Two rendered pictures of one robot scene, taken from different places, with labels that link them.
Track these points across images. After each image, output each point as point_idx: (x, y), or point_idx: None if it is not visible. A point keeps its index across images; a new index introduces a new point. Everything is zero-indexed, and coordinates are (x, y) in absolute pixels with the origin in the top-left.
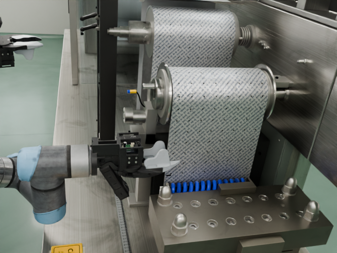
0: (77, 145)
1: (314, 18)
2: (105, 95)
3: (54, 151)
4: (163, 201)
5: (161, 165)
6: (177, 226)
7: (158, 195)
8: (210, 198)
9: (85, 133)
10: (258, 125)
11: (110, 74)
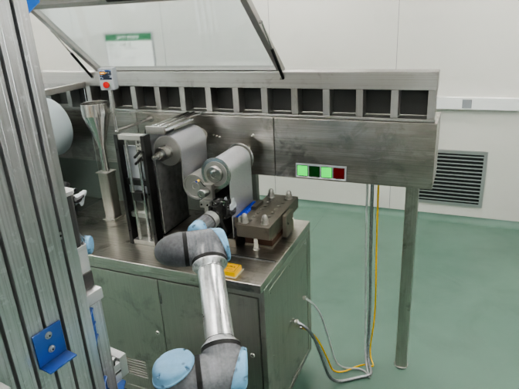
0: (206, 212)
1: (249, 115)
2: (154, 201)
3: (205, 218)
4: (246, 220)
5: (234, 206)
6: (266, 220)
7: (242, 219)
8: (254, 212)
9: (121, 246)
10: (250, 171)
11: (154, 185)
